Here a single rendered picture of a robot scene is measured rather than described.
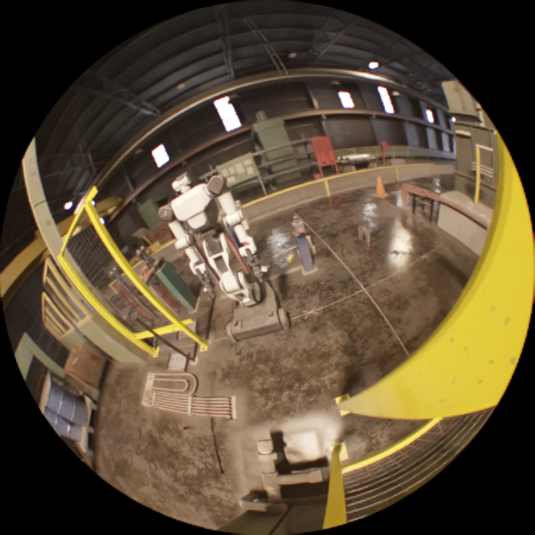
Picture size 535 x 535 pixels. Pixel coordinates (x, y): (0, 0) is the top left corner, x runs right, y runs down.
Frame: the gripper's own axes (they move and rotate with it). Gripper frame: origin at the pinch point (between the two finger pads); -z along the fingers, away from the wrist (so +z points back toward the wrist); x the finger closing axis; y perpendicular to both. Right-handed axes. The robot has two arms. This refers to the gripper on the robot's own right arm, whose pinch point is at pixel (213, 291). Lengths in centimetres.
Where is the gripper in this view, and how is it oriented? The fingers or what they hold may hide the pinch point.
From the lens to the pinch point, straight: 141.7
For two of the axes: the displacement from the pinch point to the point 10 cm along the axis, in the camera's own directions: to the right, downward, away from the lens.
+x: 0.3, 4.1, -9.1
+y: 9.4, -3.3, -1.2
